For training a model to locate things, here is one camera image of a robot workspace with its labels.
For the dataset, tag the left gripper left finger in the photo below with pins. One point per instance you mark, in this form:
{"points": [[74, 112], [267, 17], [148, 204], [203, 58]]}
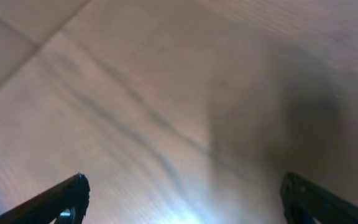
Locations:
{"points": [[66, 202]]}

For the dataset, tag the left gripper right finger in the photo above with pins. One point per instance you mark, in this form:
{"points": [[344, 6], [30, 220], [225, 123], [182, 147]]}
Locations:
{"points": [[305, 202]]}

